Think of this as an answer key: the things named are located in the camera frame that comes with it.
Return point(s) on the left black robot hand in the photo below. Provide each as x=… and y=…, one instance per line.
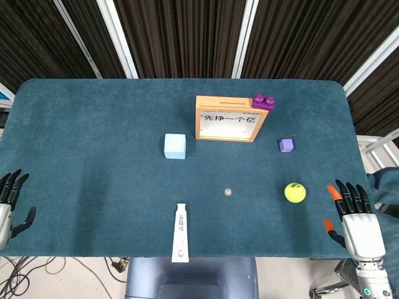
x=5, y=218

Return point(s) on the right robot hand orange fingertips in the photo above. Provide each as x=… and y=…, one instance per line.
x=363, y=232

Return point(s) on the small silver coin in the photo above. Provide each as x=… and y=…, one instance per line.
x=227, y=192

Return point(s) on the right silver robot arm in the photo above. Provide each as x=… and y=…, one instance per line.
x=372, y=280

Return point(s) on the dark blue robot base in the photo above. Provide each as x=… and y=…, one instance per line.
x=191, y=277

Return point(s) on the teal fabric heap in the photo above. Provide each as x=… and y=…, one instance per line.
x=385, y=187

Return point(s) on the chrome chair base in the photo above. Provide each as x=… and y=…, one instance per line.
x=330, y=290

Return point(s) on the yellow tennis ball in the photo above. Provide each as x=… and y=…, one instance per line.
x=295, y=192

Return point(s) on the teal table cloth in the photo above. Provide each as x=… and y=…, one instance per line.
x=93, y=187

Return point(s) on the small purple cube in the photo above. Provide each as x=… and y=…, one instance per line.
x=286, y=145

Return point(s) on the white panel with blue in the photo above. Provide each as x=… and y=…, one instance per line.
x=4, y=96

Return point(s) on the purple toy building brick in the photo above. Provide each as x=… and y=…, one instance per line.
x=263, y=102

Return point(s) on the wooden framed sign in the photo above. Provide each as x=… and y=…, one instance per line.
x=230, y=124

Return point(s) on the white toothpaste tube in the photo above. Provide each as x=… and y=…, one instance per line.
x=180, y=233

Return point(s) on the light blue foam cube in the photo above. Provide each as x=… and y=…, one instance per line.
x=174, y=146

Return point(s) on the white metal frame pieces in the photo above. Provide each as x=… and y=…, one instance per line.
x=378, y=143

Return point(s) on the wide white frame post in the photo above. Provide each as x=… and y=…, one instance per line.
x=244, y=37
x=118, y=40
x=371, y=59

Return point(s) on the thin white frame post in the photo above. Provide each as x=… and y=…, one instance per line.
x=78, y=40

